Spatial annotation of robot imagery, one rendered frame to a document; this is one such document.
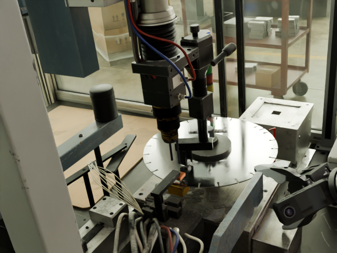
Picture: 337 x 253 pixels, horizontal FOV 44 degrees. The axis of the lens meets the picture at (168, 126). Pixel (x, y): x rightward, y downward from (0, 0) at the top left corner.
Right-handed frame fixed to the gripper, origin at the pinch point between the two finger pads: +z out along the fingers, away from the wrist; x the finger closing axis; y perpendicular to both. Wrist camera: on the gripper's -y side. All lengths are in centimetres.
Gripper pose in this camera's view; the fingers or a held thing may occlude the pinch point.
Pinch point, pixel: (266, 199)
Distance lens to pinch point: 96.5
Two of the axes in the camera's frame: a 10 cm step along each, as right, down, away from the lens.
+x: -4.2, -9.1, 0.1
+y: 7.7, -3.5, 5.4
